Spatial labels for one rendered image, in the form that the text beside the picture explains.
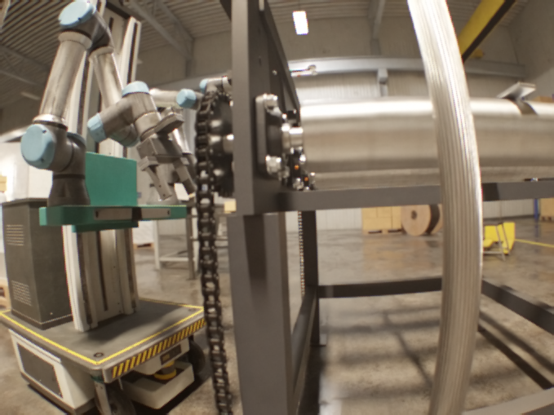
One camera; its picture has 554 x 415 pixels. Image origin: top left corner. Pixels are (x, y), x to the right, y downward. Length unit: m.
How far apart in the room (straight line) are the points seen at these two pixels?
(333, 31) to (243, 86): 12.71
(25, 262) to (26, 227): 0.14
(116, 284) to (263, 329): 1.04
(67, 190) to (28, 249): 0.40
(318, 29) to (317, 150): 12.77
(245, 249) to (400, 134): 0.27
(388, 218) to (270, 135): 8.02
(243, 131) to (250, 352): 0.32
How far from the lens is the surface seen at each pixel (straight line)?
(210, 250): 0.42
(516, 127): 0.53
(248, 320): 0.47
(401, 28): 13.59
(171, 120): 0.78
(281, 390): 0.52
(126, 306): 1.44
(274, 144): 0.45
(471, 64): 13.10
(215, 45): 13.76
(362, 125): 0.43
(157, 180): 0.74
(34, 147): 0.94
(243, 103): 0.43
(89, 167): 1.25
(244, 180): 0.41
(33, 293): 1.36
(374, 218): 8.38
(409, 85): 12.42
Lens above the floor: 0.74
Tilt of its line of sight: 1 degrees up
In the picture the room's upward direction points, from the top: 3 degrees counter-clockwise
